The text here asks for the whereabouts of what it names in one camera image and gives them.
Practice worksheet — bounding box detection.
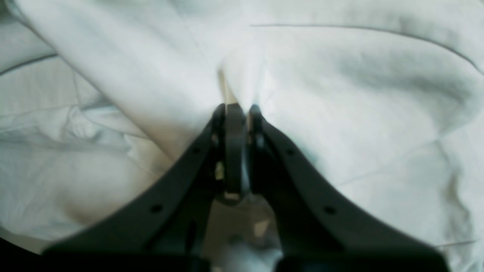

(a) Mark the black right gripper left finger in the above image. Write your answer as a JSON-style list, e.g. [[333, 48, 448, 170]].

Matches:
[[43, 104, 247, 257]]

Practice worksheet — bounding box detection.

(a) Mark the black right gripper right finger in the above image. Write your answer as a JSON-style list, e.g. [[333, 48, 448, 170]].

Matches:
[[250, 105, 443, 261]]

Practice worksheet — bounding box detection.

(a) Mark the white T-shirt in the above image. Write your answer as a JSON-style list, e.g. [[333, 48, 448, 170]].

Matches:
[[1, 0, 483, 272]]

